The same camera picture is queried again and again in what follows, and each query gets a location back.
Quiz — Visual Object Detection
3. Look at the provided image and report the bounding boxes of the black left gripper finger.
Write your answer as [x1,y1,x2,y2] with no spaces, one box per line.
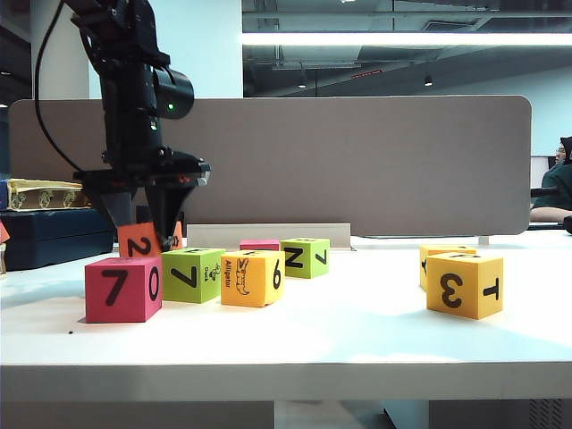
[86,183,139,229]
[142,182,198,253]

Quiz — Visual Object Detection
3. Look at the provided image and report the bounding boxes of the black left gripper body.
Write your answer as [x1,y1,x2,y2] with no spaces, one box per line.
[72,111,212,191]

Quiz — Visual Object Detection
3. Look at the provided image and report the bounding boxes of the orange foam block number 2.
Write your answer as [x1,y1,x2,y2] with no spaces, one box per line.
[117,221,184,259]

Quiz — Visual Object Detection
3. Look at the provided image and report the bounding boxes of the green foam block Duck 7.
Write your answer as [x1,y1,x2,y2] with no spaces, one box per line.
[161,247,227,305]

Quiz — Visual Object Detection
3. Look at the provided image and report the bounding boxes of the large pink block 7 0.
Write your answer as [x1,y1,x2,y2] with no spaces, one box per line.
[84,257,164,324]

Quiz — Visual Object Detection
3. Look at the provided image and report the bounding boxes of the yellow foam block Alligator 6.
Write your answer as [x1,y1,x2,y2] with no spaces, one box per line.
[220,249,286,308]

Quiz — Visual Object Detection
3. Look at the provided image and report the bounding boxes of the yellow foam block 3 T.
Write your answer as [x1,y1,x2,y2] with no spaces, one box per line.
[425,251,505,321]

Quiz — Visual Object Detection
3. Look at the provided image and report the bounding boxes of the dark blue hard case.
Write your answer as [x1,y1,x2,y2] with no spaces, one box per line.
[0,207,116,273]

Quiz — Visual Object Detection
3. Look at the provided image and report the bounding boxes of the gold ornate gift box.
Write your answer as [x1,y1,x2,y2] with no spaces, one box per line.
[7,178,93,211]

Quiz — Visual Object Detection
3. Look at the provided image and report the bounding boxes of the small pink foam block 0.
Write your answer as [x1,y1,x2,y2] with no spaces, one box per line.
[239,239,282,252]

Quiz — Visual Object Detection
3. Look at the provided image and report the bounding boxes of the white round column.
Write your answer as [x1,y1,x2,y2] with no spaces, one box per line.
[30,0,102,101]

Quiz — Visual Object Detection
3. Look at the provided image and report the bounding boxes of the green foam block N 7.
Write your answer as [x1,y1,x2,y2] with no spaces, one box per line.
[280,237,332,280]

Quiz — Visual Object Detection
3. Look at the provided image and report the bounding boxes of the brown grey desk divider panel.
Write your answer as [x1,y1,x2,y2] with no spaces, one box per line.
[8,95,534,238]

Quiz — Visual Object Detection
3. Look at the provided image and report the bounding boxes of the yellow foam block Y 9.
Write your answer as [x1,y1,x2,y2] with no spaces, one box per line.
[418,244,478,291]

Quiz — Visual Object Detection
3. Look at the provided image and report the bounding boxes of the background computer monitor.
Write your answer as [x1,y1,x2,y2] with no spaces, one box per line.
[531,156,551,190]

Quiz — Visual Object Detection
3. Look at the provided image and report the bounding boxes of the seated person in dark top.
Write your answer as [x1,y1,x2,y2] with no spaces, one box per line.
[531,136,572,223]

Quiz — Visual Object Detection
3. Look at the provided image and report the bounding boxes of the dark grey vented cabinet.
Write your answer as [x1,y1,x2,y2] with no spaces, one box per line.
[428,399,572,429]

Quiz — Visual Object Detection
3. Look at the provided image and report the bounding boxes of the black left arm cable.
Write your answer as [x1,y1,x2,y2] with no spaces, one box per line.
[33,0,111,170]

